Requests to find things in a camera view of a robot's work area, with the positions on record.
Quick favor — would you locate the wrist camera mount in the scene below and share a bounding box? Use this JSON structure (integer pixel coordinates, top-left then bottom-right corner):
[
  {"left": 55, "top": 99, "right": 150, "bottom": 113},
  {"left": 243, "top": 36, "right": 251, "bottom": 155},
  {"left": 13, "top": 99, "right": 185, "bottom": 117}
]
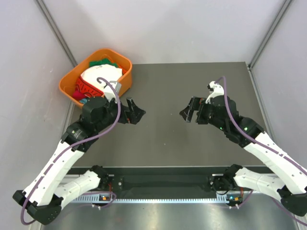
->
[
  {"left": 205, "top": 81, "right": 224, "bottom": 104},
  {"left": 103, "top": 81, "right": 121, "bottom": 101}
]

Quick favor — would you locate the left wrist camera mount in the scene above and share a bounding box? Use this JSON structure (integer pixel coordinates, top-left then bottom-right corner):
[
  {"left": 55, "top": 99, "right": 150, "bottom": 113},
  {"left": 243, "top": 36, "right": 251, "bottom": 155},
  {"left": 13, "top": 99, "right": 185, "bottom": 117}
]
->
[{"left": 103, "top": 81, "right": 121, "bottom": 101}]

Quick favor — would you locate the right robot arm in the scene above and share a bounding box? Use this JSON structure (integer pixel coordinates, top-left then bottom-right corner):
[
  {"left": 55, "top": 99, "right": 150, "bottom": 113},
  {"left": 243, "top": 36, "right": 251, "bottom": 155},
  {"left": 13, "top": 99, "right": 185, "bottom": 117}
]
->
[{"left": 179, "top": 96, "right": 307, "bottom": 217}]

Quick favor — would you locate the corner frame post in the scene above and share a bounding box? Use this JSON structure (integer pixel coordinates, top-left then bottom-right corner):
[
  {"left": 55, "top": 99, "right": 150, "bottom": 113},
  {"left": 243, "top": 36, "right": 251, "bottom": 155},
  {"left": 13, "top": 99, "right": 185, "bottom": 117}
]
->
[
  {"left": 247, "top": 0, "right": 293, "bottom": 71},
  {"left": 34, "top": 0, "right": 78, "bottom": 67}
]

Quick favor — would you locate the light blue t-shirt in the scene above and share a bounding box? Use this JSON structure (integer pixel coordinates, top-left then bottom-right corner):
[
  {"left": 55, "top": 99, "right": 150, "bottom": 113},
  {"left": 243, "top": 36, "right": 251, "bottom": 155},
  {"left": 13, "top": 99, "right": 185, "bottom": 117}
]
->
[{"left": 79, "top": 98, "right": 88, "bottom": 104}]

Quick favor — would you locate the aluminium frame rail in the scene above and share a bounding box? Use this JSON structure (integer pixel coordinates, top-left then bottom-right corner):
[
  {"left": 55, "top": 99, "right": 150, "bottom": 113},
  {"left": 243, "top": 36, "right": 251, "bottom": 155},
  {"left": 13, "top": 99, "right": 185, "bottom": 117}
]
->
[{"left": 56, "top": 174, "right": 281, "bottom": 192}]

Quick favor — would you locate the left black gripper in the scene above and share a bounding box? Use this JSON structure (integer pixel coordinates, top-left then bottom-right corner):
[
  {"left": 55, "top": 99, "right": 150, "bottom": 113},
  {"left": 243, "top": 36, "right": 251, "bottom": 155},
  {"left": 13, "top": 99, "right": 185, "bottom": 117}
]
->
[{"left": 95, "top": 95, "right": 145, "bottom": 132}]

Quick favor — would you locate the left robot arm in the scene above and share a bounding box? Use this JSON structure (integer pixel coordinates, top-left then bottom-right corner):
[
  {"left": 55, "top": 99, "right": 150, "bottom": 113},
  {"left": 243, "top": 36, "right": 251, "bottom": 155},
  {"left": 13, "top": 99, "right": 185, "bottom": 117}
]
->
[{"left": 12, "top": 97, "right": 146, "bottom": 225}]

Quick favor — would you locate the orange plastic basket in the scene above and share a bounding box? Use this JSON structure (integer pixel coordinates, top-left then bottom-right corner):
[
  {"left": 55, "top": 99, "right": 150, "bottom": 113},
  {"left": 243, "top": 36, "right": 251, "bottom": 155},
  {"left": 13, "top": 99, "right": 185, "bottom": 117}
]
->
[{"left": 59, "top": 48, "right": 132, "bottom": 109}]

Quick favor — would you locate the right corner frame post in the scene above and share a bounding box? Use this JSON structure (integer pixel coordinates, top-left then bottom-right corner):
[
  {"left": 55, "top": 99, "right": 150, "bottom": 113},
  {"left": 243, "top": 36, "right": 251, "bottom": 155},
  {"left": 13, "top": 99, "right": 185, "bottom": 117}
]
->
[{"left": 247, "top": 0, "right": 293, "bottom": 71}]

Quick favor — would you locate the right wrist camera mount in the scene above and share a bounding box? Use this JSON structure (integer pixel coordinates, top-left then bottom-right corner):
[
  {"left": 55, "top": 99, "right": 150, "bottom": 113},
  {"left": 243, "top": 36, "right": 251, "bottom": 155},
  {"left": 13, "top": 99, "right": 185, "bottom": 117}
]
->
[{"left": 205, "top": 81, "right": 224, "bottom": 104}]

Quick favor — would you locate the grey cable duct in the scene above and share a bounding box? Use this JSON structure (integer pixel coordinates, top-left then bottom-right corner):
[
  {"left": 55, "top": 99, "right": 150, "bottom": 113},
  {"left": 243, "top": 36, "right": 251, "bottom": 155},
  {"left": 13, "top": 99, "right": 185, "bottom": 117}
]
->
[{"left": 72, "top": 193, "right": 242, "bottom": 204}]

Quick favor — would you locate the white t-shirt red print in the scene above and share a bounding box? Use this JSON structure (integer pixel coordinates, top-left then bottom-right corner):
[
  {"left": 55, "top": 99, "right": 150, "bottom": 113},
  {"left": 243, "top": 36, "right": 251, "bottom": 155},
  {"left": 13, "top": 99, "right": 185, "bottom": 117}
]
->
[{"left": 75, "top": 64, "right": 123, "bottom": 98}]

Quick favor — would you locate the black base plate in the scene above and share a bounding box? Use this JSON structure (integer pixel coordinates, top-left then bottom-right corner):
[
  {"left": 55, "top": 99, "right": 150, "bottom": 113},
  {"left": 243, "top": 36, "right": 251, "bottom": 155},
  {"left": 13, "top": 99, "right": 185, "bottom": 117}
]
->
[{"left": 108, "top": 174, "right": 235, "bottom": 192}]

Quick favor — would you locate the left corner frame post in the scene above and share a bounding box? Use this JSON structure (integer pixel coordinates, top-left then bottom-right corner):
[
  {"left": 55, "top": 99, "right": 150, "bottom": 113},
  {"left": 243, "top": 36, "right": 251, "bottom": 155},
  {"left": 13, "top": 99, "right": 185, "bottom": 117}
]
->
[{"left": 34, "top": 0, "right": 78, "bottom": 67}]

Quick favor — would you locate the green t-shirt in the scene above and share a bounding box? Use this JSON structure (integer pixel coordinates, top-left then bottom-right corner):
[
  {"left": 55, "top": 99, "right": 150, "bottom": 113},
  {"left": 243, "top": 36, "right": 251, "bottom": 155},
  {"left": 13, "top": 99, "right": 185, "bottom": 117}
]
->
[{"left": 89, "top": 58, "right": 118, "bottom": 68}]

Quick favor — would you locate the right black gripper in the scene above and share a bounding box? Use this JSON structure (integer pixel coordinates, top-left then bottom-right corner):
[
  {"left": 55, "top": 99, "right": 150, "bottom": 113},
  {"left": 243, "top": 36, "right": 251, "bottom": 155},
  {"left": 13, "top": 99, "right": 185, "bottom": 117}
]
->
[{"left": 179, "top": 96, "right": 227, "bottom": 132}]

